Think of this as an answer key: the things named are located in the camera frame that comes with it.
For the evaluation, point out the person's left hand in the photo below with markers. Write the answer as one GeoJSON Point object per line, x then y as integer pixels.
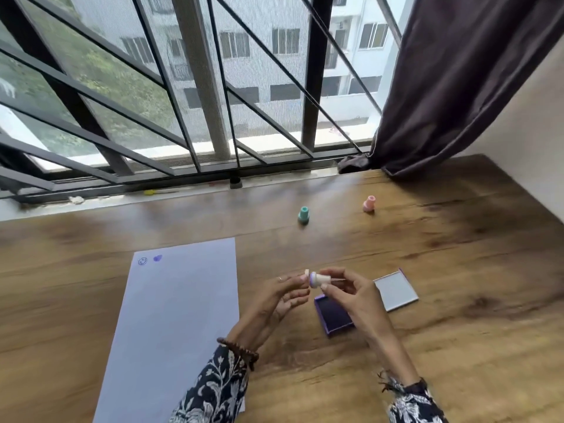
{"type": "Point", "coordinates": [260, 310]}

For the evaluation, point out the person's right hand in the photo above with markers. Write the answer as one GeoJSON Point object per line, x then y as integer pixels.
{"type": "Point", "coordinates": [361, 303]}

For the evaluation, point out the person's left thumb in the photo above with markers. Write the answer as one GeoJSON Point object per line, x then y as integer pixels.
{"type": "Point", "coordinates": [297, 296]}

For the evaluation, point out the person's right thumb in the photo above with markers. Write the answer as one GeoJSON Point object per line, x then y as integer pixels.
{"type": "Point", "coordinates": [332, 292]}

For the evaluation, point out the person's right forearm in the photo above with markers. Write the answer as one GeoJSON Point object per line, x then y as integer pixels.
{"type": "Point", "coordinates": [405, 383]}

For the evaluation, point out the person's left forearm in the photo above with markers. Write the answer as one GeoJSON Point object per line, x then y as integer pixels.
{"type": "Point", "coordinates": [216, 387]}

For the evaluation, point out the teal toy stamp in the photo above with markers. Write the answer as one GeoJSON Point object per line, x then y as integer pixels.
{"type": "Point", "coordinates": [303, 214]}

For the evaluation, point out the pink toy stamp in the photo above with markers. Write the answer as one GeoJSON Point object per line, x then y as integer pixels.
{"type": "Point", "coordinates": [369, 203]}

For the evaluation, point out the black thread wristband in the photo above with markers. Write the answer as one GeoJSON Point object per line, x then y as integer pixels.
{"type": "Point", "coordinates": [412, 385]}

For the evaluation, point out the small black cap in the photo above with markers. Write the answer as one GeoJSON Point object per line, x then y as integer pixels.
{"type": "Point", "coordinates": [235, 182]}

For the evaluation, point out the white paper sheet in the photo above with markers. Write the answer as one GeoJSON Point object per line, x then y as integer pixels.
{"type": "Point", "coordinates": [172, 330]}

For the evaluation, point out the yellow stick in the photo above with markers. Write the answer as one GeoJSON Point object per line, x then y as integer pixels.
{"type": "Point", "coordinates": [156, 192]}

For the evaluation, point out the black metal window grille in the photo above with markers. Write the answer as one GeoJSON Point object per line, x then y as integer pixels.
{"type": "Point", "coordinates": [132, 145]}

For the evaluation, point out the white building outside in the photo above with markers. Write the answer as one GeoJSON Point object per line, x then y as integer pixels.
{"type": "Point", "coordinates": [273, 61]}

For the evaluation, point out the white crumpled scrap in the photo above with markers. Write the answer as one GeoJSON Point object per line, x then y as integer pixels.
{"type": "Point", "coordinates": [76, 199]}

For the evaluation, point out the dark grey curtain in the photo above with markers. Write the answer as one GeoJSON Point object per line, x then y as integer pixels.
{"type": "Point", "coordinates": [458, 79]}

